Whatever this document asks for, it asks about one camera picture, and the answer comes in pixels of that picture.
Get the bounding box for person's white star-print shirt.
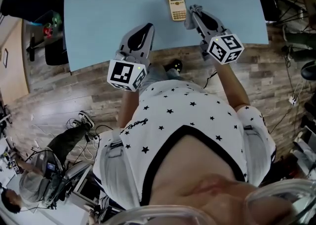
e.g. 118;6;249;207
93;79;277;207

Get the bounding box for grey shoulder strap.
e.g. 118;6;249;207
243;125;270;185
102;130;141;207

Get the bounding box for black equipment bag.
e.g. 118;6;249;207
256;0;282;22

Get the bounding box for wooden desk with white legs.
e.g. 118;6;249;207
0;18;31;107

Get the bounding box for black round stool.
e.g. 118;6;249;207
300;60;316;81

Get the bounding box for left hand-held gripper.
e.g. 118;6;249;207
107;22;156;92

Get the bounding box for person's clear eyeglasses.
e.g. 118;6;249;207
98;178;316;225

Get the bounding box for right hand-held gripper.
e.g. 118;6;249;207
191;10;245;66

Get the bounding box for black office chair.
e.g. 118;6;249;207
0;0;71;66

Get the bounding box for black picture frame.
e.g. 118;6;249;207
2;48;9;69

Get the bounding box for grey cloth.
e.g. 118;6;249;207
184;3;205;31

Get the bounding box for person's black shoe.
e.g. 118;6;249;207
164;59;184;74

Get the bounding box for green and red plastic toy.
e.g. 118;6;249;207
42;12;62;39

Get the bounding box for person's head and chest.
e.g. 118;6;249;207
142;135;316;225

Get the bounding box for person's left forearm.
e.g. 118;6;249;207
116;88;140;130

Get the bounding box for beige calculator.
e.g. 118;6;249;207
167;0;186;22

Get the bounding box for person's grey trousers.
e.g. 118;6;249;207
143;64;205;93

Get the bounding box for person's right forearm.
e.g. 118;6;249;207
217;62;251;112

